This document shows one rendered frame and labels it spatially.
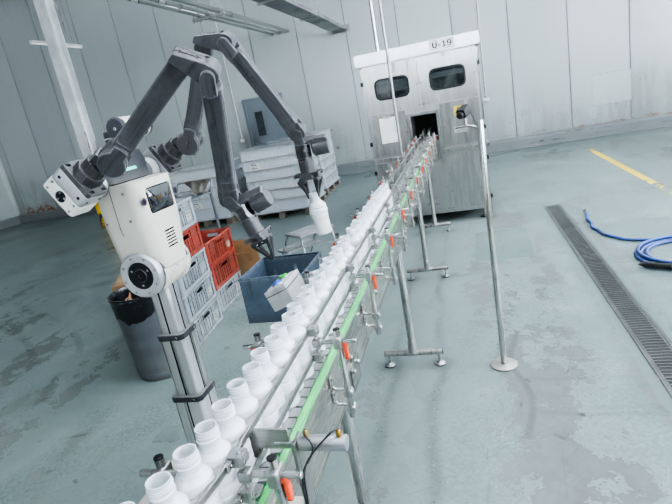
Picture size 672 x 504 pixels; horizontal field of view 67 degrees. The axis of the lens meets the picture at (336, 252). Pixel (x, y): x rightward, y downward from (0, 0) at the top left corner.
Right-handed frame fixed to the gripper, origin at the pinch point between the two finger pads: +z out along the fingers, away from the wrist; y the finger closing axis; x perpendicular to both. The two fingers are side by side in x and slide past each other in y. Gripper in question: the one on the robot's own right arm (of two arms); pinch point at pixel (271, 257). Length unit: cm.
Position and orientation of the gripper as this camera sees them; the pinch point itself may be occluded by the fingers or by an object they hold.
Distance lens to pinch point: 166.9
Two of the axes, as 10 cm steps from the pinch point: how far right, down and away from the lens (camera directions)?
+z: 5.0, 8.5, 1.7
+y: 2.2, -3.1, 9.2
